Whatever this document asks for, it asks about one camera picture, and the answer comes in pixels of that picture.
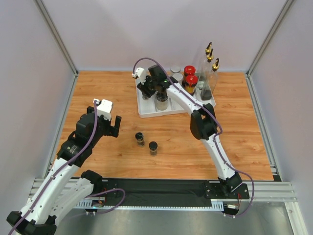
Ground black-lid jar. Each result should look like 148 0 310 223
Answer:
156 92 168 111

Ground tall jar white beads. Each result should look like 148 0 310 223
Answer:
173 73 184 85

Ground white-contents jar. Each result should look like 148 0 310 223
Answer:
170 65 181 74

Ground small black-cap spice bottle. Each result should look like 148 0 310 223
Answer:
135 132 145 146

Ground red-lid sauce jar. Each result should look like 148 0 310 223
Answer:
184 75 198 95
183 65 196 77

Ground tall bottle dark contents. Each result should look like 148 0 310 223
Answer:
195 42 213 85

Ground clear oil bottle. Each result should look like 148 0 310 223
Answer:
197 48 215 90

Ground oil bottle with dark sauce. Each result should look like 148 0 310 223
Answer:
201 58 220 100

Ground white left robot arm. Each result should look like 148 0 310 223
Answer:
6 100 121 235

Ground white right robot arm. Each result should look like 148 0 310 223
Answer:
132 65 243 198

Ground white divided tray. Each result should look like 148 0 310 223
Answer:
135 76 216 118

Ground black base cloth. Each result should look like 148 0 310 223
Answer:
103 179 212 208

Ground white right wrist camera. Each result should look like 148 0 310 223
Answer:
132 68 147 84

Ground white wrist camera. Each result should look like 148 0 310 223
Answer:
93 98 113 121
132 68 147 84

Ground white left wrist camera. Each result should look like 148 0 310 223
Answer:
93 98 113 121

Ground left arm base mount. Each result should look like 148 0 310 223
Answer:
84 180 126 214

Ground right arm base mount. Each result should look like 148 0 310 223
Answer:
203 180 250 199

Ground aluminium frame rail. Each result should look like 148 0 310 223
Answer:
29 178 298 211

